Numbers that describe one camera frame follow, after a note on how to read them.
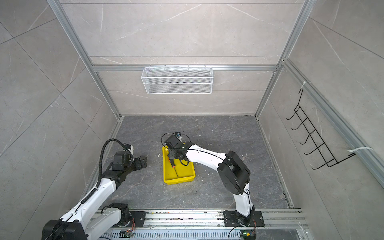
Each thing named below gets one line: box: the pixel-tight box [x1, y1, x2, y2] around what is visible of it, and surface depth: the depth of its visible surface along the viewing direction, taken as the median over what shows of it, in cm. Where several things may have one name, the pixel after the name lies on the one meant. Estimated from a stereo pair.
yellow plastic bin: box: [162, 145, 196, 185], surface depth 90 cm
